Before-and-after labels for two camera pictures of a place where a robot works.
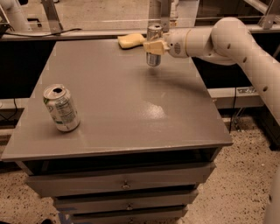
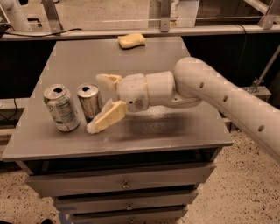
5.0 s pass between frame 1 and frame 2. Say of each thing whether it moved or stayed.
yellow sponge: stayed
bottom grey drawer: stayed
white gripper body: moved
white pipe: stayed
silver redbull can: moved
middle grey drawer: stayed
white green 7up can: stayed
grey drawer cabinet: stayed
